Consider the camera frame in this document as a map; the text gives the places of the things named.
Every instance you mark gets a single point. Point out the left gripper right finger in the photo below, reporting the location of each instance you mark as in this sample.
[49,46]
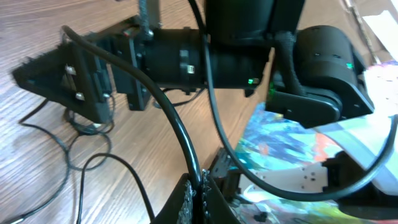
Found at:
[215,208]

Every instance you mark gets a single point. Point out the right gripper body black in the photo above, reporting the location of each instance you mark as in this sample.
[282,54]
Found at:
[121,40]

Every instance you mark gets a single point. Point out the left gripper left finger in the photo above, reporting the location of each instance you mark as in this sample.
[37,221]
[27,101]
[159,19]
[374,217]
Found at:
[178,209]

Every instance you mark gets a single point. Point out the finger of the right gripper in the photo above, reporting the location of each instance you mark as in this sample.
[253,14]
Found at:
[71,76]

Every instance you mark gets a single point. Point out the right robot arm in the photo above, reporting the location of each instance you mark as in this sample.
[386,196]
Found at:
[315,80]

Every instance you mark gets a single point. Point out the colourful painted cloth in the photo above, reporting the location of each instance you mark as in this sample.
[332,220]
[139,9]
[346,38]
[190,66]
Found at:
[286,155]

